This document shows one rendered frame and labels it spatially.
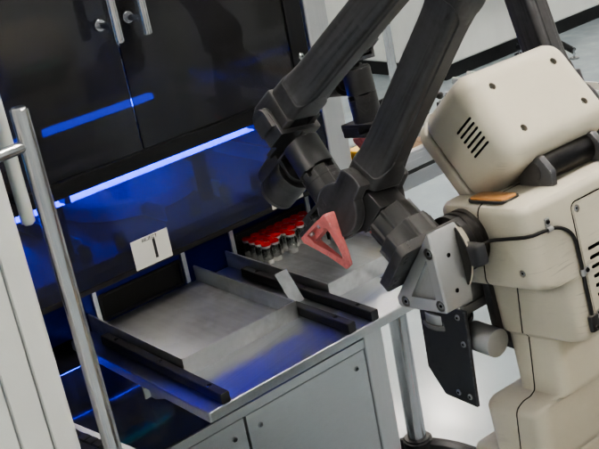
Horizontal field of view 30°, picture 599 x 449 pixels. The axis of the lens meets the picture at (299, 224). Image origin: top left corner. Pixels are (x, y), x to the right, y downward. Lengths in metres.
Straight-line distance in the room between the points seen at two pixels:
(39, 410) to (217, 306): 0.77
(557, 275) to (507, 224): 0.10
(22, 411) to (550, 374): 0.74
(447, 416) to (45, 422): 2.04
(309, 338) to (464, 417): 1.44
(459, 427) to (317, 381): 0.90
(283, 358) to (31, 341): 0.61
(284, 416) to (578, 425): 0.94
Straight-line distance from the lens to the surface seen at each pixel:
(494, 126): 1.51
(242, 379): 1.93
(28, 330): 1.48
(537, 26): 1.83
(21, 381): 1.49
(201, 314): 2.20
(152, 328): 2.19
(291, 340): 2.02
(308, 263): 2.33
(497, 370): 3.62
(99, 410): 1.59
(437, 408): 3.46
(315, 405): 2.55
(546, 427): 1.68
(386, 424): 2.73
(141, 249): 2.18
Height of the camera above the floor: 1.77
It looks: 20 degrees down
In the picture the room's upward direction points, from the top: 11 degrees counter-clockwise
